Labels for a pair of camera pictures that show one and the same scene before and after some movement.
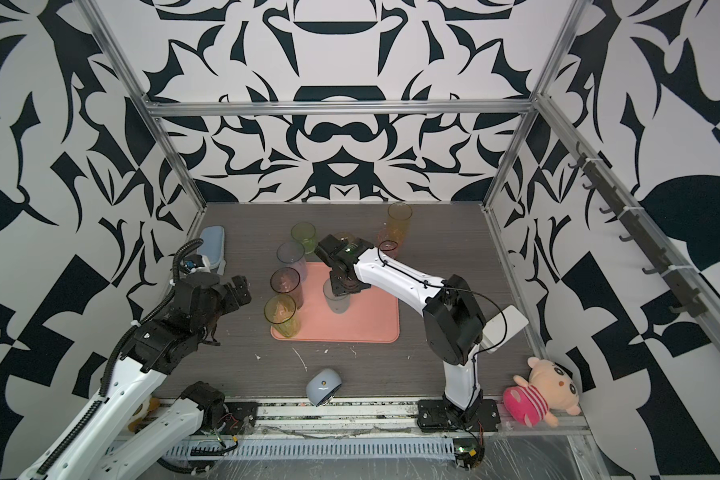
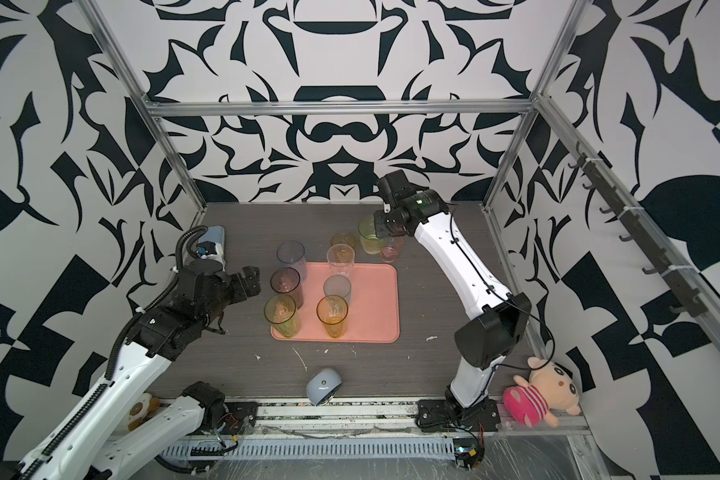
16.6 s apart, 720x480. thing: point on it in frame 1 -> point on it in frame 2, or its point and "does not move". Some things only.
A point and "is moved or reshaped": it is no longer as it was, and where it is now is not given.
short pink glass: x=388 y=243 does not move
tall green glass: x=280 y=311 does not move
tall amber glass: x=399 y=218 is moved or reshaped
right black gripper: x=337 y=288 -> x=381 y=227
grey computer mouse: x=322 y=387 does not move
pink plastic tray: x=373 y=316 does not move
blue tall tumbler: x=292 y=254 does not move
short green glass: x=305 y=234 -> x=372 y=244
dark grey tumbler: x=286 y=280 does not move
